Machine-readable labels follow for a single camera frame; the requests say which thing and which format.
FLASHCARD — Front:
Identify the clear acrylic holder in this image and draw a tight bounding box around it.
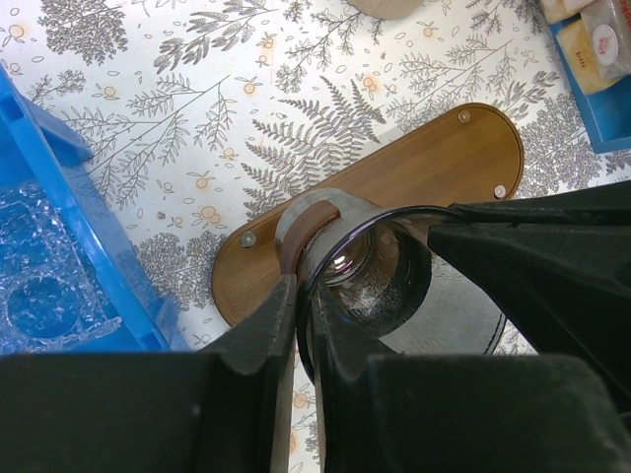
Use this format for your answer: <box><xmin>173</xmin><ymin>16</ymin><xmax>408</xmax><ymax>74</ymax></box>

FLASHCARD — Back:
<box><xmin>1</xmin><ymin>182</ymin><xmax>122</xmax><ymax>355</ymax></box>

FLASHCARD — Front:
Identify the blue double bin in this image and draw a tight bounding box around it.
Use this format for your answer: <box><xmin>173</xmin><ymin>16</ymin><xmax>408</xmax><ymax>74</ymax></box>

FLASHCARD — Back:
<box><xmin>1</xmin><ymin>76</ymin><xmax>187</xmax><ymax>355</ymax></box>

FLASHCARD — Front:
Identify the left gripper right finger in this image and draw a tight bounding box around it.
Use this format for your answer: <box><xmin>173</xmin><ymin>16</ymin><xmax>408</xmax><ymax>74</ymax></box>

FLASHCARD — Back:
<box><xmin>312</xmin><ymin>291</ymin><xmax>617</xmax><ymax>472</ymax></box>

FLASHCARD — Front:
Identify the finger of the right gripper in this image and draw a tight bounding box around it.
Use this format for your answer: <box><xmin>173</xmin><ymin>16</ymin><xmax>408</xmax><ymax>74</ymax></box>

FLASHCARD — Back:
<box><xmin>428</xmin><ymin>181</ymin><xmax>630</xmax><ymax>409</ymax></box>

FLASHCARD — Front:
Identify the oval wooden tray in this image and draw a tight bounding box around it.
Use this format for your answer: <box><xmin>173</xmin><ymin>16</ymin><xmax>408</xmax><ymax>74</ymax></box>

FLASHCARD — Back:
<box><xmin>210</xmin><ymin>102</ymin><xmax>526</xmax><ymax>326</ymax></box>

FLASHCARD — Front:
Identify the brown toilet paper roll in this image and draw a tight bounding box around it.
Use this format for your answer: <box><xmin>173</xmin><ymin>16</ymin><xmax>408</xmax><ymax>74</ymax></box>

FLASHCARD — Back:
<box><xmin>347</xmin><ymin>0</ymin><xmax>424</xmax><ymax>21</ymax></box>

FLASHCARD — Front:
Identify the colourful shelf unit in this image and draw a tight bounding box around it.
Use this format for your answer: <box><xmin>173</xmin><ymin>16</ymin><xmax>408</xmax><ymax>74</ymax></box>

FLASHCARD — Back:
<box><xmin>548</xmin><ymin>20</ymin><xmax>630</xmax><ymax>153</ymax></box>

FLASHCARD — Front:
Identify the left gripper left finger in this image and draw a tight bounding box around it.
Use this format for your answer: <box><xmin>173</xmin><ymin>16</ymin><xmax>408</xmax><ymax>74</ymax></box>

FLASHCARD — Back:
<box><xmin>1</xmin><ymin>275</ymin><xmax>297</xmax><ymax>472</ymax></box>

